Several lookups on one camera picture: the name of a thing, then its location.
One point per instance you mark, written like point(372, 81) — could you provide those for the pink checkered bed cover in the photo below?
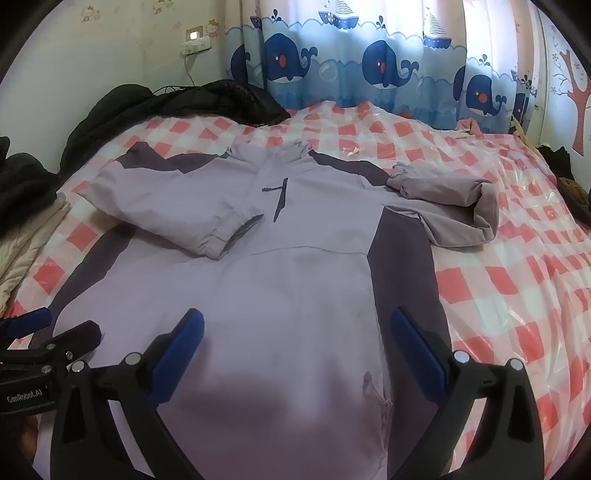
point(508, 286)

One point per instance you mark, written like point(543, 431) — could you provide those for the lilac and purple jacket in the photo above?
point(277, 277)

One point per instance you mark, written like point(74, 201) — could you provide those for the black padded jacket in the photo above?
point(184, 101)

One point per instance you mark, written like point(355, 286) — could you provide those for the beige quilted jacket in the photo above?
point(23, 249)

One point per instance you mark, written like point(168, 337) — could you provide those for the white wardrobe with tree sticker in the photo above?
point(577, 92)

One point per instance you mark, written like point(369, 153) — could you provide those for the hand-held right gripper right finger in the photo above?
point(418, 355)

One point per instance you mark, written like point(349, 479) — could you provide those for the white wall socket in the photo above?
point(196, 47)

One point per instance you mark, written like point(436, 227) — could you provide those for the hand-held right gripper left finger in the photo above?
point(180, 350)

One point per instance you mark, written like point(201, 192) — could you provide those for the white plug-in night light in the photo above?
point(194, 33)

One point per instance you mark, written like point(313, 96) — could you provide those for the blue whale print curtain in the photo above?
point(346, 60)

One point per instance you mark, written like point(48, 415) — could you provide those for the pink cloth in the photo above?
point(468, 125)

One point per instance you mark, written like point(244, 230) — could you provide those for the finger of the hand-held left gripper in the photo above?
point(27, 321)
point(78, 338)

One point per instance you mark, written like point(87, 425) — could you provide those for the black fuzzy garment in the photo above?
point(23, 180)

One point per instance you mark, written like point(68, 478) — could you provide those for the dark clothes pile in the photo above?
point(561, 161)

